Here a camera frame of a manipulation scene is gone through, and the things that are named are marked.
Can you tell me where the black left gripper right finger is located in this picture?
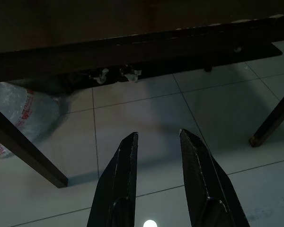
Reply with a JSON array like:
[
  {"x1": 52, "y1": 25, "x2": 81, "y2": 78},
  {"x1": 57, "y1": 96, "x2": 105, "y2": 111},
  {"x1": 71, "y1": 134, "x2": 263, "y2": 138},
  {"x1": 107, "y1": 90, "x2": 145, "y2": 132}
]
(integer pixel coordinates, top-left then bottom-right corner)
[{"x1": 179, "y1": 129, "x2": 250, "y2": 227}]

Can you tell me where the white wing nut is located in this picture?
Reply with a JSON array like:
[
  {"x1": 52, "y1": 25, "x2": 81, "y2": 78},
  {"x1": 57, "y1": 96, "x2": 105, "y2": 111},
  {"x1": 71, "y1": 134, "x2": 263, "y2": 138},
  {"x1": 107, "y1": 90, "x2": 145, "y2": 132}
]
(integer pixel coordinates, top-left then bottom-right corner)
[
  {"x1": 89, "y1": 68, "x2": 109, "y2": 85},
  {"x1": 119, "y1": 65, "x2": 142, "y2": 83}
]

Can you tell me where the clear plastic bag red print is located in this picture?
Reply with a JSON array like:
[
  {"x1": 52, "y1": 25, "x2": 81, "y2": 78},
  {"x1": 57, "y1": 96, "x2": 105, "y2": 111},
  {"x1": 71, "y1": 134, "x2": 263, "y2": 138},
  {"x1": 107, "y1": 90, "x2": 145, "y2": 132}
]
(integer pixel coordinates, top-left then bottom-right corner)
[{"x1": 0, "y1": 81, "x2": 62, "y2": 159}]

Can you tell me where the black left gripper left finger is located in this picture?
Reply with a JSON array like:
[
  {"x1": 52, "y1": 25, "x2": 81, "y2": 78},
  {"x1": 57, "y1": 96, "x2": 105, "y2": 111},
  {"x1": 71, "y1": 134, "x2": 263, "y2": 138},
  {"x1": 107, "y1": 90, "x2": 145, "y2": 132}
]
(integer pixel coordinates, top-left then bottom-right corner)
[{"x1": 86, "y1": 131, "x2": 139, "y2": 227}]

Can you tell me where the brown wooden table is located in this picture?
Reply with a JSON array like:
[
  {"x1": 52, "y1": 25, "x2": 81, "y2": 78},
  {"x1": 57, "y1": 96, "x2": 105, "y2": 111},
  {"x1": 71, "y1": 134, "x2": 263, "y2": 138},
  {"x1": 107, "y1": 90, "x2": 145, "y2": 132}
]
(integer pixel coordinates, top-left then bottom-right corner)
[{"x1": 0, "y1": 0, "x2": 284, "y2": 189}]

